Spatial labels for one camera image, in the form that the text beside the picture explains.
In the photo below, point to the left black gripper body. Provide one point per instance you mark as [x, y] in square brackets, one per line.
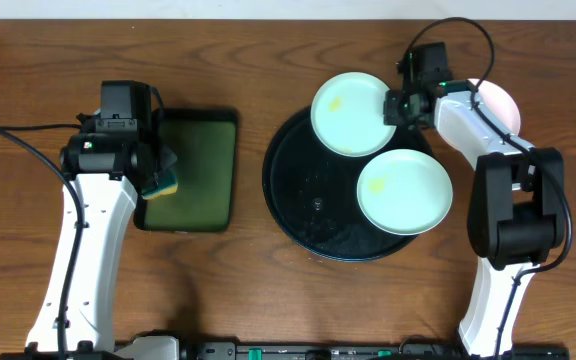
[163, 163]

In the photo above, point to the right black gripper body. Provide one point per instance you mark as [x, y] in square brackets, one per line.
[394, 107]

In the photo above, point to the yellow green sponge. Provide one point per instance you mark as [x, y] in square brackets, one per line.
[162, 184]

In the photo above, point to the mint green plate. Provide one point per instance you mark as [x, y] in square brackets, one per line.
[347, 114]
[404, 192]

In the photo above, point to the white plate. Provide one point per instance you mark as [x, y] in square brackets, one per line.
[459, 124]

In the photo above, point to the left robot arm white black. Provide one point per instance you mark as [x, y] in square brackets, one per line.
[115, 161]

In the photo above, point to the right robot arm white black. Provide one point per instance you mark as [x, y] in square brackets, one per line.
[517, 212]

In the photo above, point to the rectangular black tray green liquid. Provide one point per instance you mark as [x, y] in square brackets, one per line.
[204, 141]

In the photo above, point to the round black tray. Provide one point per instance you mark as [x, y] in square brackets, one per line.
[311, 193]

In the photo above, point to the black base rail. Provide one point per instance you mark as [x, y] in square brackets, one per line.
[155, 345]

